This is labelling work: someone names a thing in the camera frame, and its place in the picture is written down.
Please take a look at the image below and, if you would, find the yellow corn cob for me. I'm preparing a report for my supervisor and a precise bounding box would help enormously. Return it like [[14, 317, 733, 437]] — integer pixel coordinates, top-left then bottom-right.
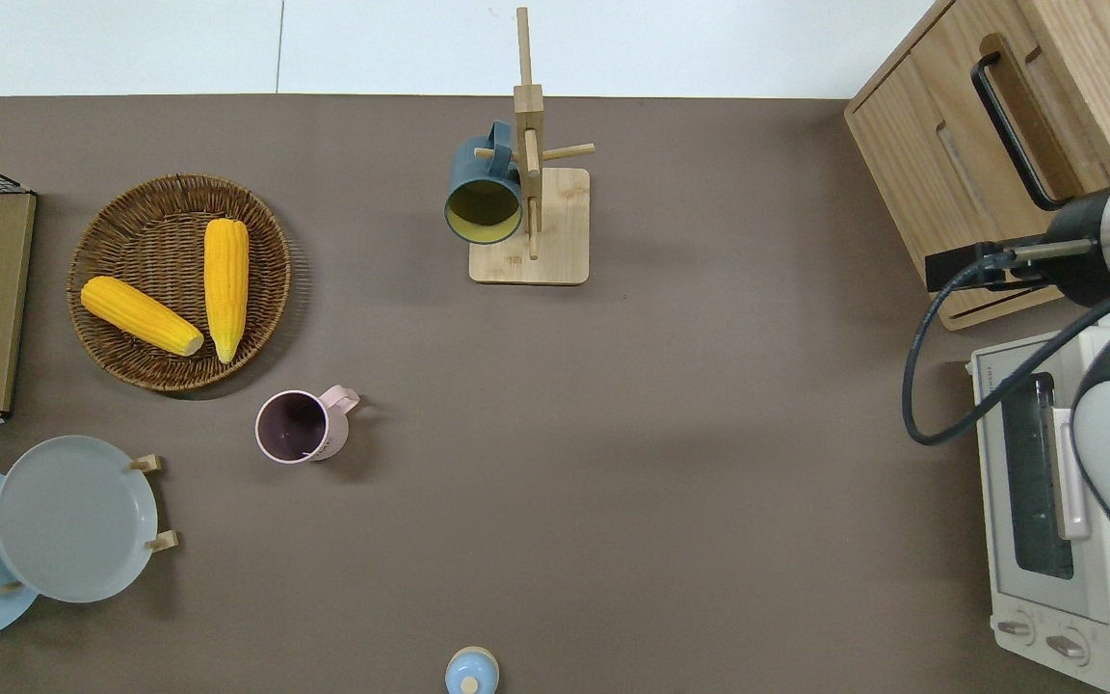
[[80, 277, 204, 357], [204, 219, 251, 364]]

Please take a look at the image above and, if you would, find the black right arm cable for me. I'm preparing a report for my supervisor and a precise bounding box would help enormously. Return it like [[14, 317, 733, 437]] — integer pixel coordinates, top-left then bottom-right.
[[902, 260, 1110, 642]]

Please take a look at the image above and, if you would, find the wooden plate rack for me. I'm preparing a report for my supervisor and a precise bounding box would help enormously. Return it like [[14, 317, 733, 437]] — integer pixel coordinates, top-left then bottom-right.
[[0, 453, 180, 594]]

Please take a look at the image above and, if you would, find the white toaster oven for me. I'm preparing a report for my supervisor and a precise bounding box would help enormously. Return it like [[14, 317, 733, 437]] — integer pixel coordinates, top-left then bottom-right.
[[969, 323, 1110, 694]]

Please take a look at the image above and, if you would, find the black cabinet handle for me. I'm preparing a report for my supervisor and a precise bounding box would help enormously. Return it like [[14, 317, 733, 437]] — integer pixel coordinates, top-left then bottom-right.
[[971, 51, 1078, 212]]

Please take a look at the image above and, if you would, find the wooden mug tree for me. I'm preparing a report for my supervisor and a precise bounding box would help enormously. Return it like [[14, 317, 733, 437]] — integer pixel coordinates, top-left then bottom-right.
[[468, 5, 597, 286]]

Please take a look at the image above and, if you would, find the pink mug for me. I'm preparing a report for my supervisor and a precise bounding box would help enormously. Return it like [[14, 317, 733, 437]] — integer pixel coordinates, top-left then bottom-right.
[[255, 385, 360, 465]]

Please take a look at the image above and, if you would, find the brown wicker basket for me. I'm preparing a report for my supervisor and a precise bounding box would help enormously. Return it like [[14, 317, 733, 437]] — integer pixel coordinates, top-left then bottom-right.
[[66, 173, 292, 393]]

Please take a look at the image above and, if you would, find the brown table mat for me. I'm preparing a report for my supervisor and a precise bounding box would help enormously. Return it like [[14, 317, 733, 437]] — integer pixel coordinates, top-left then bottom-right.
[[0, 93, 1100, 694]]

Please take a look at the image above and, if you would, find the dark blue mug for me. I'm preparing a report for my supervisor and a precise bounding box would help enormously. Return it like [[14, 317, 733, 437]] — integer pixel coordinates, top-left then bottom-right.
[[444, 120, 524, 245]]

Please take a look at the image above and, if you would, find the grey plate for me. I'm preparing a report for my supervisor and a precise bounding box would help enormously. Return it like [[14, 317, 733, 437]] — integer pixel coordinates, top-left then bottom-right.
[[0, 436, 159, 604]]

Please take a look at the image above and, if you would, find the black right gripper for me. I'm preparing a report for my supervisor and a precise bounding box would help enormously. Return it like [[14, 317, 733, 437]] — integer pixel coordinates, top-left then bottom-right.
[[925, 239, 1049, 294]]

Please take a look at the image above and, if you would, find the wooden cabinet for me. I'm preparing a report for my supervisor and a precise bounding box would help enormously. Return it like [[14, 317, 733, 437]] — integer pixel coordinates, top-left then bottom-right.
[[844, 0, 1110, 332]]

